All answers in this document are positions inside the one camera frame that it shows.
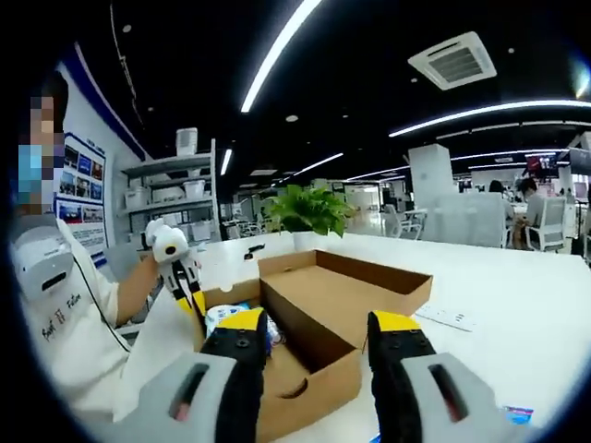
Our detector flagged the curved ceiling light strip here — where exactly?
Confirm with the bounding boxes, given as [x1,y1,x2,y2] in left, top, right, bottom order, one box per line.
[240,0,324,114]
[388,99,591,138]

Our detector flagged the blue framed wall poster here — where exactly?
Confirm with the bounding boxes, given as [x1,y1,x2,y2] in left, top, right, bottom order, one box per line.
[53,131,110,269]

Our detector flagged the grey metal storage shelf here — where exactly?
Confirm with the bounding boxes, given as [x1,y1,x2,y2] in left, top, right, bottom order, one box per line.
[120,138,218,245]

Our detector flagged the soft blue wet wipes pack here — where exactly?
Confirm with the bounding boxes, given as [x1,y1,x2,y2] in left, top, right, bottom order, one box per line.
[205,302,287,356]

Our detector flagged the brown cardboard shoe box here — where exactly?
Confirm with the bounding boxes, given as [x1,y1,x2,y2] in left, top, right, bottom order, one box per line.
[191,248,434,443]

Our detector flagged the person in white shirt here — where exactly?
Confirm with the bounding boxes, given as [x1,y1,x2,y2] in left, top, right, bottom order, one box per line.
[13,216,199,421]

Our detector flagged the white power strip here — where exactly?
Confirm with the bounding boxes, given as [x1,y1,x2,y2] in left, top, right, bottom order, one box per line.
[414,303,476,332]

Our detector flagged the white slatted crate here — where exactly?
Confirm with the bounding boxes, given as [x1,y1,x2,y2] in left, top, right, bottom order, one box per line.
[175,127,199,157]

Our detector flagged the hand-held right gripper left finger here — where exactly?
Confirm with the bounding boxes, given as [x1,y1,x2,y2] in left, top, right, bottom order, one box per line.
[110,307,270,443]

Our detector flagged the black device cable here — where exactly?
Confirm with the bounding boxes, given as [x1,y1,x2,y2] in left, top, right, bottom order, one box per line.
[68,248,135,356]

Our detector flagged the reddish wall display screen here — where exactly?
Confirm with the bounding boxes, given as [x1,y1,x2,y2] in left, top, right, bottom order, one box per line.
[525,154,558,179]

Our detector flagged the green potted plant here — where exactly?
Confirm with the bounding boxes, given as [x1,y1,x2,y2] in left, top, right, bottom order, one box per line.
[261,184,356,253]

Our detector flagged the ceiling air conditioner vent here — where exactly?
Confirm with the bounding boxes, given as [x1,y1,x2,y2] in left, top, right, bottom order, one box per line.
[407,30,498,91]

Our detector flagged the white chest device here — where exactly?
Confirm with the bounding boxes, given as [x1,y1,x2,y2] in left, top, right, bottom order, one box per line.
[11,214,75,305]

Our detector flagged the white office chair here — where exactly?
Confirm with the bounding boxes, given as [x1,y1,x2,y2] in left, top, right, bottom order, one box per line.
[525,196,568,253]

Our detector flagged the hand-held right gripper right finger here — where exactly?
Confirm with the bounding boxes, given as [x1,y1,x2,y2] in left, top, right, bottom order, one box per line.
[367,309,532,443]

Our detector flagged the frosted desk divider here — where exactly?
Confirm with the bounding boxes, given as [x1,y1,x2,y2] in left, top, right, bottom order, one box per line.
[422,191,507,248]

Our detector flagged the dark wall display screen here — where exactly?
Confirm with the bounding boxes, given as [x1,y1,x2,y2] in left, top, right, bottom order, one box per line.
[568,147,591,174]

